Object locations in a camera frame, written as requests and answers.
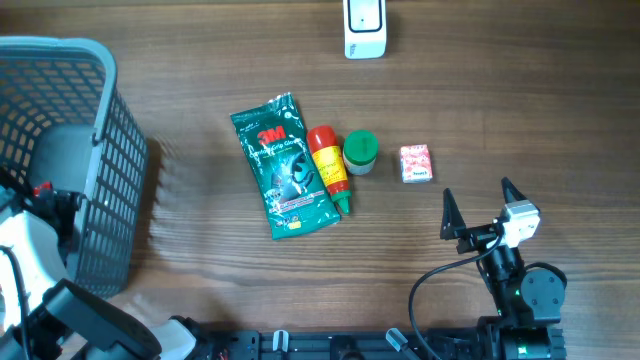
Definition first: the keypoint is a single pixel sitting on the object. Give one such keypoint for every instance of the red coffee stick sachet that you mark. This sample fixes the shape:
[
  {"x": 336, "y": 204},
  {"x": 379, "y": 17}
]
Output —
[{"x": 45, "y": 189}]

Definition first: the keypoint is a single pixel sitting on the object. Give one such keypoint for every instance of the grey plastic shopping basket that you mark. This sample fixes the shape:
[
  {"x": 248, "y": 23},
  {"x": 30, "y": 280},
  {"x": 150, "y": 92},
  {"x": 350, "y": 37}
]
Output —
[{"x": 63, "y": 121}]

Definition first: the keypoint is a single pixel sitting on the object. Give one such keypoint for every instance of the green 3M gloves packet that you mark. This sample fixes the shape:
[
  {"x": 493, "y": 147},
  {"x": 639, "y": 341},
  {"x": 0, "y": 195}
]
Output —
[{"x": 273, "y": 139}]

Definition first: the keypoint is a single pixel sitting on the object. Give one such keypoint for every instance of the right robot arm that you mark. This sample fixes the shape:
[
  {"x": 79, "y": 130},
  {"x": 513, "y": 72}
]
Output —
[{"x": 527, "y": 297}]

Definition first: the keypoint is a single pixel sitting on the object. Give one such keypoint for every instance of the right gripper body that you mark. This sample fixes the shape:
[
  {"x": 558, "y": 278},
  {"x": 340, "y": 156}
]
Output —
[{"x": 476, "y": 238}]

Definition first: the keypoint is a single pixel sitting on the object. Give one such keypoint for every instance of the small red white box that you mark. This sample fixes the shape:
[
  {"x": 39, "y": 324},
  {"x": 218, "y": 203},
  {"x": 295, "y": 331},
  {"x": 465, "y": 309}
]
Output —
[{"x": 415, "y": 161}]

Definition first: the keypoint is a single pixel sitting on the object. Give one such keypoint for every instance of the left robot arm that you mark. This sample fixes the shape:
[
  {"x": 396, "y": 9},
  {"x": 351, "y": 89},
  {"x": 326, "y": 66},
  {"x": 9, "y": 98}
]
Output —
[{"x": 43, "y": 307}]

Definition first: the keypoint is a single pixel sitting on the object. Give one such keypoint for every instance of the red sauce bottle green cap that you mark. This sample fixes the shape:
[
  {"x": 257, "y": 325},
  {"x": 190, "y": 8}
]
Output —
[{"x": 327, "y": 157}]

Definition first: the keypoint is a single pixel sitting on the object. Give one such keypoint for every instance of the white barcode scanner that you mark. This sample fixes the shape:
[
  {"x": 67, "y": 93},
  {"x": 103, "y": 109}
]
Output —
[{"x": 365, "y": 29}]

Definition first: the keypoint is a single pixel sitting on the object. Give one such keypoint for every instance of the green lid jar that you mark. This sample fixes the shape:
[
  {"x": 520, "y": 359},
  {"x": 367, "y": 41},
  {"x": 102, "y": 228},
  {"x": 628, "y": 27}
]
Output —
[{"x": 360, "y": 150}]

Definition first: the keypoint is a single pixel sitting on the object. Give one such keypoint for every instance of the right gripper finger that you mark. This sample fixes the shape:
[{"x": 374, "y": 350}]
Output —
[
  {"x": 510, "y": 193},
  {"x": 452, "y": 224}
]

